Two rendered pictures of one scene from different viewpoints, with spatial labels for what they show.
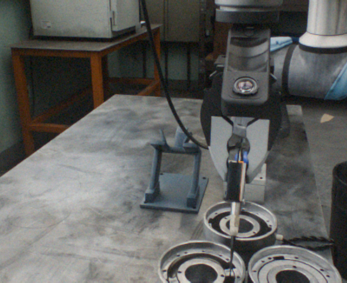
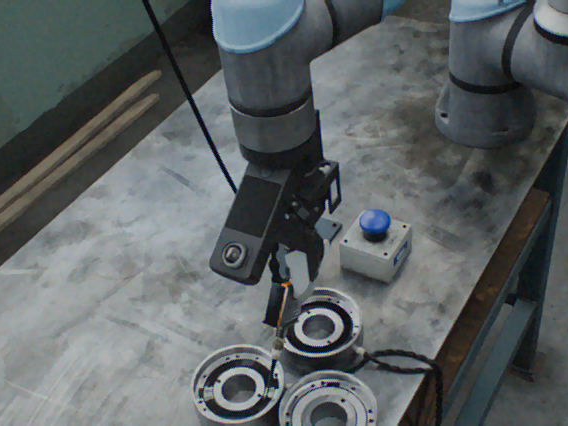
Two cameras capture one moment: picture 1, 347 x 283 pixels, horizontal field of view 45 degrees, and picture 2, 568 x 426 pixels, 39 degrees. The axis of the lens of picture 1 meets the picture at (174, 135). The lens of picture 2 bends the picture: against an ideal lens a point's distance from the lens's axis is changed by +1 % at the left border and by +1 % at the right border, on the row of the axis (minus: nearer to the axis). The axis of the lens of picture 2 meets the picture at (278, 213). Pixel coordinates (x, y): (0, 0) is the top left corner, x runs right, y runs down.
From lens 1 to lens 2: 0.52 m
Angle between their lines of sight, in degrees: 29
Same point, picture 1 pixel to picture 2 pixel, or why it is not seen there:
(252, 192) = (374, 268)
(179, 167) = not seen: hidden behind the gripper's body
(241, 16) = (251, 157)
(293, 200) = (433, 285)
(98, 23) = not seen: outside the picture
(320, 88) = (557, 92)
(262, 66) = (261, 228)
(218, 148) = not seen: hidden behind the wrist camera
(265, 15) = (278, 159)
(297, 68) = (523, 54)
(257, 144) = (298, 273)
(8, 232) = (81, 280)
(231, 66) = (230, 222)
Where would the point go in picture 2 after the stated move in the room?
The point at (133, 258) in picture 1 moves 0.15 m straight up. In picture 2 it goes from (194, 343) to (170, 257)
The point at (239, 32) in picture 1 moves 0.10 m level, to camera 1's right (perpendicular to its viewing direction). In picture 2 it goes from (256, 169) to (362, 182)
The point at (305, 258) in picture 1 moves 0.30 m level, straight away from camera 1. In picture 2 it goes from (362, 391) to (496, 232)
